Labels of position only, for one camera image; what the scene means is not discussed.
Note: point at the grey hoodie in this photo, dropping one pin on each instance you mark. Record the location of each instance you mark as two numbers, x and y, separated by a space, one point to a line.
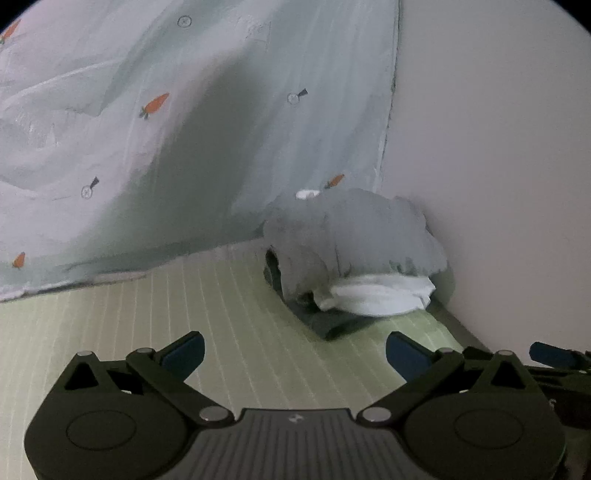
360 230

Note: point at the green checked mat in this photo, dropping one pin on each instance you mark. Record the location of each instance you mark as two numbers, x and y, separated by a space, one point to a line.
254 323

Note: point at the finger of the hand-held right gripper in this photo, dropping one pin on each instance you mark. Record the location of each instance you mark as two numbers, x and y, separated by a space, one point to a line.
549 353

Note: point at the small white cloth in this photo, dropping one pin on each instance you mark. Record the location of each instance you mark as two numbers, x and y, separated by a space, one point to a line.
305 194

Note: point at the white folded garment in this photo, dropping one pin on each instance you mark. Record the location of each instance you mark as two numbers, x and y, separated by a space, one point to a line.
383 295

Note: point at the carrot print quilt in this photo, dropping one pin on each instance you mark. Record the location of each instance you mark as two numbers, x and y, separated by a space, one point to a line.
184 138

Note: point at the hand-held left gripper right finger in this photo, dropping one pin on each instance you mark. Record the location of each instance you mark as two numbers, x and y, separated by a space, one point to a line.
406 355

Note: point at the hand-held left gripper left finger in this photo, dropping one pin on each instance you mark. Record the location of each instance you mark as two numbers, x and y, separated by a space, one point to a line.
184 353

